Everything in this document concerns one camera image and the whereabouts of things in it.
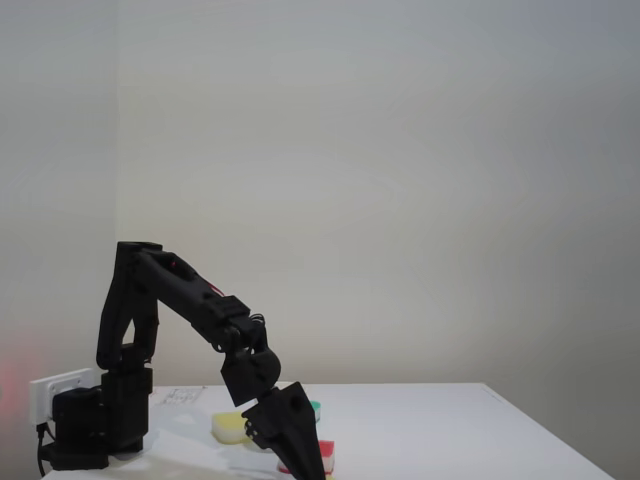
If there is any small yellow sponge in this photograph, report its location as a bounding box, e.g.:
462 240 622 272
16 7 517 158
210 410 254 446

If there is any black power adapter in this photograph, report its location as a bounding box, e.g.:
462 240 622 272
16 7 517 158
51 387 109 442

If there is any black power cable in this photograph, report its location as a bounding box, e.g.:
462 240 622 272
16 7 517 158
35 422 57 476

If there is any white printed paper sheet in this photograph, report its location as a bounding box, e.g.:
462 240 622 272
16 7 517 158
151 385 207 407

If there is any red and white sponge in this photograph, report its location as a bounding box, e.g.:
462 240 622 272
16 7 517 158
277 439 336 474

